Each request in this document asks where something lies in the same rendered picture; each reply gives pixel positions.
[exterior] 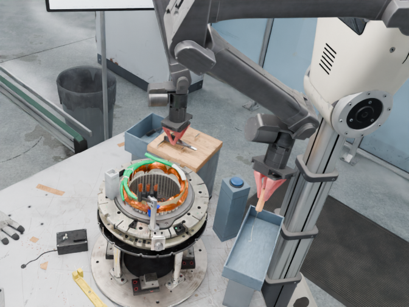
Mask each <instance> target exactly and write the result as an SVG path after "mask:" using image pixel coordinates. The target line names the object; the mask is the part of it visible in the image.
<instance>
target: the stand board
mask: <svg viewBox="0 0 409 307"><path fill-rule="evenodd" d="M199 133H200V137H199V139H197V140H196V141H194V139H195V136H196V135H198V134H199ZM164 136H167V135H166V133H165V132H163V133H162V134H161V135H160V136H159V137H157V138H156V139H154V140H153V141H152V142H151V143H150V144H148V145H147V150H148V151H149V152H151V153H153V154H156V155H158V156H160V157H162V158H164V159H166V160H168V161H169V160H170V161H174V162H177V163H179V164H181V165H180V166H181V167H182V168H183V167H185V166H186V167H188V168H189V169H191V170H192V172H195V173H197V172H198V171H199V170H200V169H201V168H202V167H203V166H204V165H205V164H206V163H207V162H208V161H209V160H210V159H211V157H212V156H213V155H214V154H215V153H216V152H217V151H218V150H219V149H220V148H221V147H222V144H223V141H220V140H218V139H215V138H213V137H211V136H209V135H207V134H204V133H202V132H199V131H198V130H195V129H193V128H191V127H189V128H188V129H187V130H186V132H185V133H184V135H183V136H182V138H181V140H182V141H184V142H185V143H187V144H189V145H191V146H193V147H195V148H196V149H197V150H196V151H195V150H192V149H188V148H186V150H185V151H184V152H183V153H181V149H182V148H183V147H184V146H181V145H178V144H175V145H172V144H171V143H169V142H166V143H164V144H163V145H162V146H161V147H160V148H158V149H157V145H158V144H159V143H160V142H161V141H163V140H164Z"/></svg>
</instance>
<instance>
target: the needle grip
mask: <svg viewBox="0 0 409 307"><path fill-rule="evenodd" d="M264 193H265V188H263V189H262V192H261V194H260V197H259V201H258V203H257V206H256V211H260V212H261V211H262V209H263V206H264V203H265V202H264Z"/></svg>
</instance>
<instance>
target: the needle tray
mask: <svg viewBox="0 0 409 307"><path fill-rule="evenodd" d="M256 215H257V216H256ZM255 218H256V220H255ZM254 220H255V222H254ZM283 221H284V217H282V216H280V215H277V214H274V213H271V212H269V211H266V210H262V211H261V212H259V213H258V214H257V211H256V207H255V206H252V205H250V207H249V209H248V212H247V214H246V216H245V218H244V220H243V223H242V226H241V228H240V230H239V232H238V234H237V237H236V239H235V241H234V244H233V246H232V248H231V251H230V253H229V255H228V257H227V259H226V262H225V265H224V266H223V271H222V276H223V277H225V278H228V279H229V280H228V285H227V287H226V292H225V296H224V299H223V303H222V305H224V306H227V307H249V305H250V301H251V299H252V296H253V293H254V290H257V291H259V292H260V290H261V288H262V285H263V282H264V279H265V276H266V273H267V270H268V267H269V264H270V261H271V257H272V255H273V251H274V248H275V245H276V242H277V240H278V236H279V233H280V230H281V227H282V223H283ZM252 228H253V231H252ZM251 231H252V235H251ZM251 240H252V241H251Z"/></svg>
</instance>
